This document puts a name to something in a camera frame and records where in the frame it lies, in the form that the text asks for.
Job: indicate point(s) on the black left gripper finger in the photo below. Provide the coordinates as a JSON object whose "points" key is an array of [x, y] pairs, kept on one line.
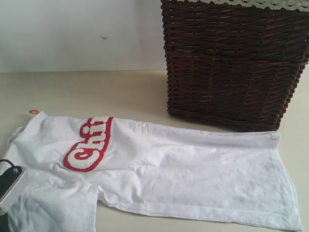
{"points": [[12, 184]]}

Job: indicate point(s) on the white shirt with red lettering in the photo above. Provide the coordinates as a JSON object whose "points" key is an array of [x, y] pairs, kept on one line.
{"points": [[149, 169]]}

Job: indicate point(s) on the brown wicker laundry basket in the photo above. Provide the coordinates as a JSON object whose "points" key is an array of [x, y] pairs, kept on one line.
{"points": [[233, 65]]}

